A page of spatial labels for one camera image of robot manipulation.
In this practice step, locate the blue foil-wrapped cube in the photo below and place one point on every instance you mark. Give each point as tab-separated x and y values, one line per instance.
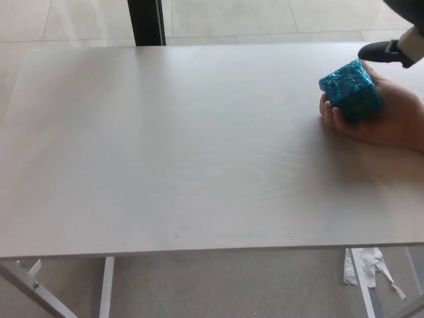
351	89

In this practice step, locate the person's bare hand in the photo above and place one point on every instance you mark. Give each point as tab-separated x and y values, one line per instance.
401	116

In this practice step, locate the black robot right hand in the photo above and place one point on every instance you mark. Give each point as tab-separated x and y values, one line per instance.
377	52

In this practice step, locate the black door frame post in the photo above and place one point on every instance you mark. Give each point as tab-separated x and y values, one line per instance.
145	21

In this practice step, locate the white diagonal table brace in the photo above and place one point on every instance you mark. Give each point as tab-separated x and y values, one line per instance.
36	295

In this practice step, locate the white table frame bar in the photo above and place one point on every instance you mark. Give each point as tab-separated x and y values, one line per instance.
415	265

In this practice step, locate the white table leg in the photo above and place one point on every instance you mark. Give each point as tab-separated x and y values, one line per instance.
106	288
364	291

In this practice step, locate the torn white paper strip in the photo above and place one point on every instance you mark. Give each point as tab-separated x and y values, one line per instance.
369	261

